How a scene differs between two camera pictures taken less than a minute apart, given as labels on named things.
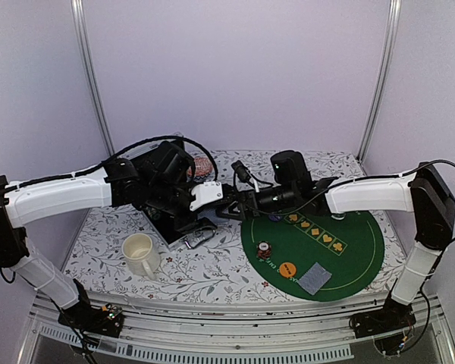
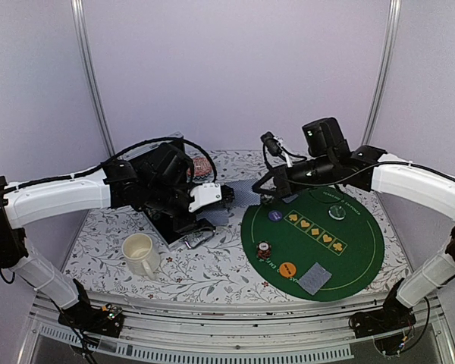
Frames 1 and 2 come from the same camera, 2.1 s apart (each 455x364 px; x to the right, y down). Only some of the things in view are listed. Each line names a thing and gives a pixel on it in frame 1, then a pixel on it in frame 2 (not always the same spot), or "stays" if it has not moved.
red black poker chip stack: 264,250 stays
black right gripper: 243,197 -> 282,181
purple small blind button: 274,218 stays
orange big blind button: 287,269 stays
